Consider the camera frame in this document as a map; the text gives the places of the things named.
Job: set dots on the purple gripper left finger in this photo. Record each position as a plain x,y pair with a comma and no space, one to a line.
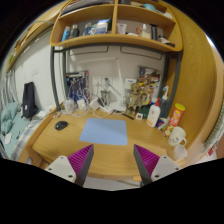
73,168

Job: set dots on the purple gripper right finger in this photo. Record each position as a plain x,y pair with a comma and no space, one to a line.
152,167

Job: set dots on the black computer mouse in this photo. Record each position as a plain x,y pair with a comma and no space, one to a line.
61,125

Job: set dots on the blue mouse pad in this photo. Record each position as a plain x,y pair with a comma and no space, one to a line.
104,131

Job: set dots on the small clear plastic cup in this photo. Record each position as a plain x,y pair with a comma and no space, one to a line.
179,152

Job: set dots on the white face mug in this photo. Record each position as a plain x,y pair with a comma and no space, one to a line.
177,137

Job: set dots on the small white desk clock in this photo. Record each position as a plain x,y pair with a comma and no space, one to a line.
139,116

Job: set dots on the white lotion bottle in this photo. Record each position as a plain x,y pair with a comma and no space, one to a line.
153,114

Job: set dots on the yellow red snack can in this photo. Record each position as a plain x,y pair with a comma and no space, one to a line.
174,119

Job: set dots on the dark spray bottle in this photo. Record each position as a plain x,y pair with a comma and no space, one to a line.
164,101

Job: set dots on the white desk lamp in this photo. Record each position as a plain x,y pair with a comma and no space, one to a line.
112,82

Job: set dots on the robot model figure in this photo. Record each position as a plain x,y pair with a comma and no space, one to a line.
141,95

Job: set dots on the black backpack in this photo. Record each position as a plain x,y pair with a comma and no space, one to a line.
29,107

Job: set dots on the colourful model kit box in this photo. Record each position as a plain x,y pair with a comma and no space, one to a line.
78,85

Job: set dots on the teal pillow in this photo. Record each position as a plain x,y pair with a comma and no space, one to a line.
7,116

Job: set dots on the wooden wall shelf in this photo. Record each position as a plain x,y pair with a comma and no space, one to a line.
133,16

